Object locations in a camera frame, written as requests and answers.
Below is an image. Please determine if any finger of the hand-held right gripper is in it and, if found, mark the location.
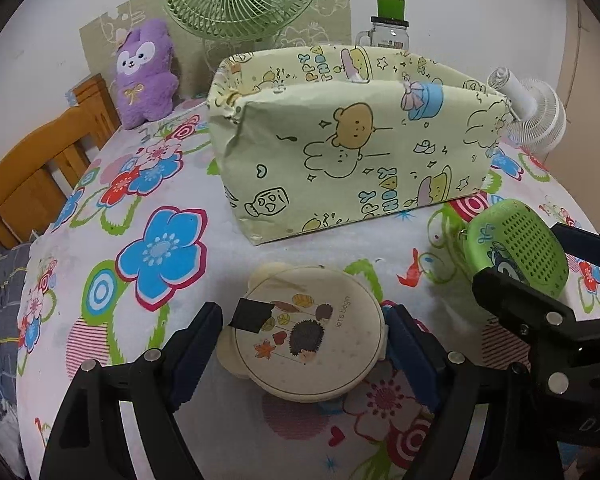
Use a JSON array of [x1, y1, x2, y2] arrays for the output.
[[472, 267, 576, 350], [550, 222, 600, 267]]

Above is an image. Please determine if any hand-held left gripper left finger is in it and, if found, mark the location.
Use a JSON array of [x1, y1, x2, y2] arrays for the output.
[[39, 301, 224, 480]]

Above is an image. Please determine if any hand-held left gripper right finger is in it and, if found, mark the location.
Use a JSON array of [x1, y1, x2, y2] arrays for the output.
[[382, 304, 556, 480]]

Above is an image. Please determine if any green perforated panda case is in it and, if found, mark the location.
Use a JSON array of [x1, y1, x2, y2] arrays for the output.
[[462, 199, 570, 303]]

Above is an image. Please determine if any round cream bear-eared case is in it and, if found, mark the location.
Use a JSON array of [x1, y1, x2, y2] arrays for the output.
[[215, 263, 388, 403]]

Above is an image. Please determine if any yellow cartoon print storage box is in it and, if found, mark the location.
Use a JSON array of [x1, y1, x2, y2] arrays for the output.
[[207, 44, 513, 247]]

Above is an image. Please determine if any white clip fan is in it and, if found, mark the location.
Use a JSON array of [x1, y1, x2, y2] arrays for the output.
[[487, 66, 567, 153]]

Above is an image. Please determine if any grey plaid quilt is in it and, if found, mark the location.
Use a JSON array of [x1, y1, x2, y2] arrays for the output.
[[0, 240, 33, 386]]

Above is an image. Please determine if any white black printed cloth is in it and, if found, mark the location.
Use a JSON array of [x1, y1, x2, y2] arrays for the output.
[[0, 394, 21, 461]]

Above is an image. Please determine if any wooden bed headboard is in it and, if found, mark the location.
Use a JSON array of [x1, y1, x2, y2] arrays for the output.
[[0, 74, 123, 250]]

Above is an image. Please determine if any purple plush toy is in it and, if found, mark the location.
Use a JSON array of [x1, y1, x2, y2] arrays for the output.
[[115, 19, 178, 128]]

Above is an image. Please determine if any glass mug jar green lid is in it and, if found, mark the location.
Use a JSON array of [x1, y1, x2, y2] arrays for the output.
[[354, 0, 410, 52]]

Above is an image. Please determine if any beige door frame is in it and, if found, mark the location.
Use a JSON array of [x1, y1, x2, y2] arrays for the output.
[[540, 0, 600, 241]]

